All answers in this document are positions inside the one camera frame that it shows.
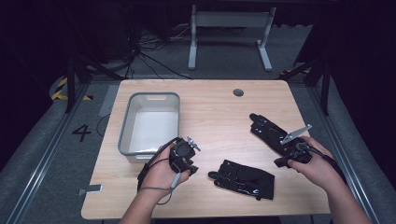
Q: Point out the person's left hand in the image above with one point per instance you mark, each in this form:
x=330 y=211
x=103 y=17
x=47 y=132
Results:
x=158 y=175

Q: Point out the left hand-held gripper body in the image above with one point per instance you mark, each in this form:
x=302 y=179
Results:
x=182 y=154

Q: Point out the black metal stand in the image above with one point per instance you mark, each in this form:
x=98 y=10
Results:
x=74 y=81
x=320 y=77

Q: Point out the grey floor tape patch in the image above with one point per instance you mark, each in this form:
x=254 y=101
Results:
x=109 y=101

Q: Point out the white bin with grey rim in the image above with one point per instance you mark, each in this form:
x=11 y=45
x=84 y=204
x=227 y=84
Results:
x=154 y=127

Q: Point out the black elongated tool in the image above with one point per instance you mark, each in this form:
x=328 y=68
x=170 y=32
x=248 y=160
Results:
x=266 y=129

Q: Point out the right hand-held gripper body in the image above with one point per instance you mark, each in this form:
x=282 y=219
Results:
x=297 y=151

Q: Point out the small grey metal bracket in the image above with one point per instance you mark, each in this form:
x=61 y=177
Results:
x=91 y=189

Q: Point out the white desk frame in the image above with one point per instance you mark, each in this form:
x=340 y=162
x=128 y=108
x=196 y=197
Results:
x=232 y=20

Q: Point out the metal floor rail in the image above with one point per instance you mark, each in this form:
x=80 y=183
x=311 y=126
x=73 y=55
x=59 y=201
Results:
x=46 y=158
x=342 y=146

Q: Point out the person's right hand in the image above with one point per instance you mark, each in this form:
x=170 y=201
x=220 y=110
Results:
x=317 y=168

